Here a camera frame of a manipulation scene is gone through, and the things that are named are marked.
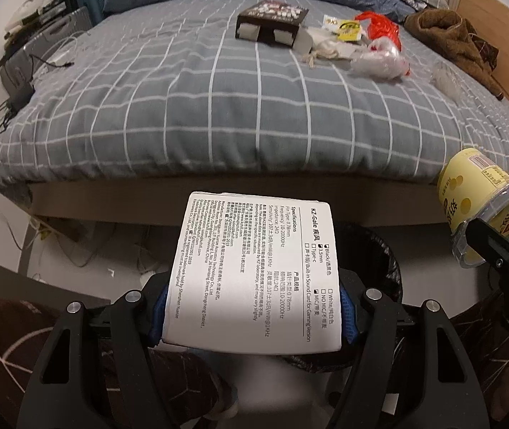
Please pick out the black cardboard box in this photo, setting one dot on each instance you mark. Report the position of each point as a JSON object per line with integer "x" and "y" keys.
{"x": 276, "y": 13}

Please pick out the brown fleece garment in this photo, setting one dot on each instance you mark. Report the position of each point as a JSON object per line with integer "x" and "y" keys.
{"x": 446, "y": 31}

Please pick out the teal plastic stool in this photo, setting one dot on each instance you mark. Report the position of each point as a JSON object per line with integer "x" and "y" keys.
{"x": 93, "y": 2}

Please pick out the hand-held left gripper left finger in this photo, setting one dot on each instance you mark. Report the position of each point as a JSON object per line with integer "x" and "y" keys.
{"x": 158, "y": 315}

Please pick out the red plastic bag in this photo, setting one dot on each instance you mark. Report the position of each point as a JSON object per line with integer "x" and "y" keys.
{"x": 379, "y": 29}

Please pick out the yellow plastic cup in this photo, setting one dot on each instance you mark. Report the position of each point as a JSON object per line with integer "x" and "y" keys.
{"x": 464, "y": 187}

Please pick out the white printed cardboard box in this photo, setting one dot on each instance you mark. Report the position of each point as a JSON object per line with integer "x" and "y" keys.
{"x": 254, "y": 277}

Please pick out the clear plastic wrapper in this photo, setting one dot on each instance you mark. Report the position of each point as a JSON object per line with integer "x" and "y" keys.
{"x": 444, "y": 78}

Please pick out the grey suitcase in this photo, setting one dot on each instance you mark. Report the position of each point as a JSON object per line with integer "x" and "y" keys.
{"x": 44, "y": 44}

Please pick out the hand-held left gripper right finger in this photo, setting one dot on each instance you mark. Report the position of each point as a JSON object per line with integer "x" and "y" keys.
{"x": 350, "y": 317}

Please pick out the black power adapter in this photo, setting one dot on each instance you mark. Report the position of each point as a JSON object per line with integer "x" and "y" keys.
{"x": 22, "y": 96}

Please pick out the yellow and white snack packet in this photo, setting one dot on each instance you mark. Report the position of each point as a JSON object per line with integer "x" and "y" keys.
{"x": 348, "y": 29}

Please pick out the wooden headboard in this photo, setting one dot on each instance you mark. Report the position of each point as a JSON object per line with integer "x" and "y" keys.
{"x": 504, "y": 31}

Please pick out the black mesh trash bin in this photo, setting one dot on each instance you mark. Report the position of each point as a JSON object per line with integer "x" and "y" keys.
{"x": 381, "y": 268}

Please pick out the clear plastic bag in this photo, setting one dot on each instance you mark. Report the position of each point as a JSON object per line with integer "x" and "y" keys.
{"x": 379, "y": 65}

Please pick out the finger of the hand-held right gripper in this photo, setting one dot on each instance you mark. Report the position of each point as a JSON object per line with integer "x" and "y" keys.
{"x": 498, "y": 245}

